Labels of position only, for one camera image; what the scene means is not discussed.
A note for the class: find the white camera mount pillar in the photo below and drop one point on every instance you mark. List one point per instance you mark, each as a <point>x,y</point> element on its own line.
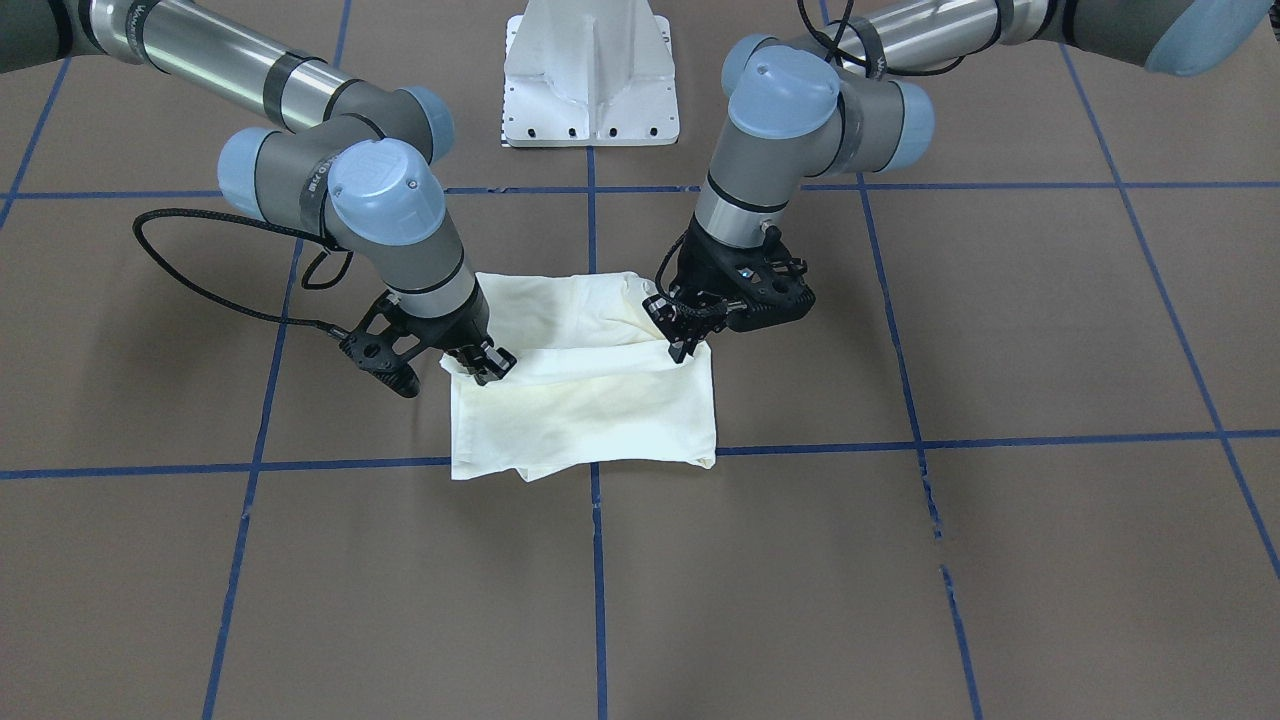
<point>589,73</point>

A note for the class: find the cream long-sleeve cat shirt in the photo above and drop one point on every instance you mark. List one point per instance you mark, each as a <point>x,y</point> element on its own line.
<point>593,382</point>

